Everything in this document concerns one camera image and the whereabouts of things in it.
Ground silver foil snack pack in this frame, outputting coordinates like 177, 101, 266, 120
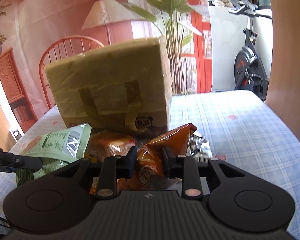
186, 131, 213, 163

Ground brown bread pack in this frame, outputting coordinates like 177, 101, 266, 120
84, 130, 136, 163

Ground orange crinkled snack bag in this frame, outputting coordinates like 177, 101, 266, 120
117, 123, 197, 191

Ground green snack bag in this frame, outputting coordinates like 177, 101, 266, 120
16, 123, 92, 186

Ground brown cardboard box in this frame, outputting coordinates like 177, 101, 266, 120
45, 36, 172, 138

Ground checkered bed sheet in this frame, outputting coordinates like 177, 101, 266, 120
0, 89, 300, 240

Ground black exercise bike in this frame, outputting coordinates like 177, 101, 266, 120
208, 0, 273, 102

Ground wooden panel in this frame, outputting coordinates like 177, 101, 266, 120
266, 0, 300, 141

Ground printed room backdrop cloth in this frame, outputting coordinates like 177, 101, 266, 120
0, 0, 213, 133

